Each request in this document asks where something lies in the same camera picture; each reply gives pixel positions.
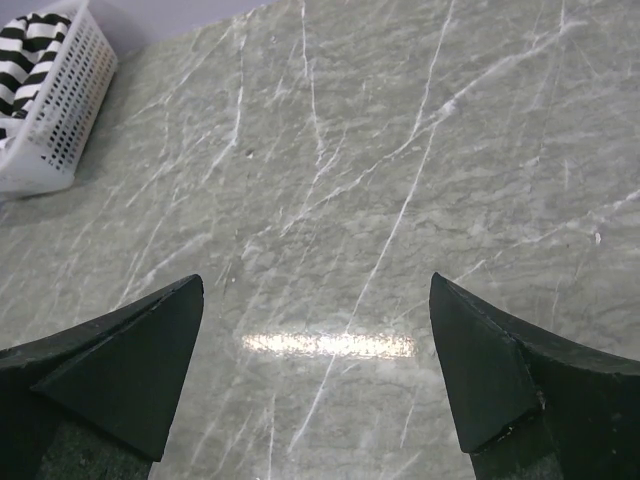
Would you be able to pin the white plastic basket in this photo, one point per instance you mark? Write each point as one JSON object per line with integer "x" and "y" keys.
{"x": 44, "y": 154}

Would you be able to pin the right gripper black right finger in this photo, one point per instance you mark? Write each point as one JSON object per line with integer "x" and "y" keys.
{"x": 530, "y": 404}

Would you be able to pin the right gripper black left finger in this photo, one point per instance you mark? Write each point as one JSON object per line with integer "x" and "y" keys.
{"x": 97, "y": 400}

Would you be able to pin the striped tank tops in basket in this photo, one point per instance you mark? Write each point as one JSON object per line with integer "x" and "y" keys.
{"x": 29, "y": 46}

